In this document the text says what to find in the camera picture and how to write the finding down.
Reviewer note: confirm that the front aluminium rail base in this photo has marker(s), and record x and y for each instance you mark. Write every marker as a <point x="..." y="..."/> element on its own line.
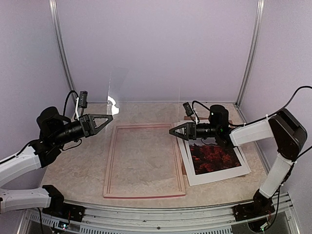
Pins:
<point x="215" y="219"/>

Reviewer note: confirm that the left aluminium corner post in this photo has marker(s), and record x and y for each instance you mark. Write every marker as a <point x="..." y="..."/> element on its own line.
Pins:
<point x="61" y="48"/>

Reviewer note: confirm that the wooden picture frame pink edge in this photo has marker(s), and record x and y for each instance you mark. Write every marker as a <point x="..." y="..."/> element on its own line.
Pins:
<point x="143" y="163"/>

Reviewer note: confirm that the right aluminium corner post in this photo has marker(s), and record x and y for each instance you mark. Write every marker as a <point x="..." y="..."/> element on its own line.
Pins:
<point x="252" y="52"/>

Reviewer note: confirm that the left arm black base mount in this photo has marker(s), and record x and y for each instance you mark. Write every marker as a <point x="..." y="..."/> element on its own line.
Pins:
<point x="67" y="211"/>

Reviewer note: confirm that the brown cardboard backing board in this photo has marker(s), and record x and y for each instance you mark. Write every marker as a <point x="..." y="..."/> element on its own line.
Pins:
<point x="187" y="119"/>

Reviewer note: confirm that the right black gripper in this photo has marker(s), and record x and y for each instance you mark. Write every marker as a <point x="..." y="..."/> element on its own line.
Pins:
<point x="188" y="130"/>

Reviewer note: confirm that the landscape photo print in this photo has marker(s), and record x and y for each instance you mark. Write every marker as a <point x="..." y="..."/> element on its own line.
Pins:
<point x="194" y="180"/>

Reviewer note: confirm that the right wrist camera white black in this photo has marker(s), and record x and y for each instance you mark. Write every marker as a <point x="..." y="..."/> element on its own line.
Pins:
<point x="190" y="112"/>

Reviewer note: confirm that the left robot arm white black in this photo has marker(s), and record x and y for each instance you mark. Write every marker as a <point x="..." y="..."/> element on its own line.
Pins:
<point x="55" y="131"/>

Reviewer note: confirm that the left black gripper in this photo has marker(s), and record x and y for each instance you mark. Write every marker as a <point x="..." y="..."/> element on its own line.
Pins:
<point x="86" y="126"/>

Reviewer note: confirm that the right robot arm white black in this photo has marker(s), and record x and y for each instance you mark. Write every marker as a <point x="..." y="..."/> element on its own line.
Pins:
<point x="285" y="135"/>

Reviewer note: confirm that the clear acrylic glass sheet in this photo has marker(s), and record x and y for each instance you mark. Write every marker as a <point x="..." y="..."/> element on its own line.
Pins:
<point x="135" y="97"/>

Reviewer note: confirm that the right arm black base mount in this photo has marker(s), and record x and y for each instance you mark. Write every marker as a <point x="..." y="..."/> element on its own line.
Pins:
<point x="250" y="210"/>

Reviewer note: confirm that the lower photo print white border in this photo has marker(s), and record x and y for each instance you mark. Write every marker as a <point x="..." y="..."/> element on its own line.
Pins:
<point x="206" y="156"/>

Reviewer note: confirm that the aluminium corner post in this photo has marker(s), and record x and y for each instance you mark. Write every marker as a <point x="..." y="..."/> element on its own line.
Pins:
<point x="61" y="48"/>
<point x="252" y="52"/>

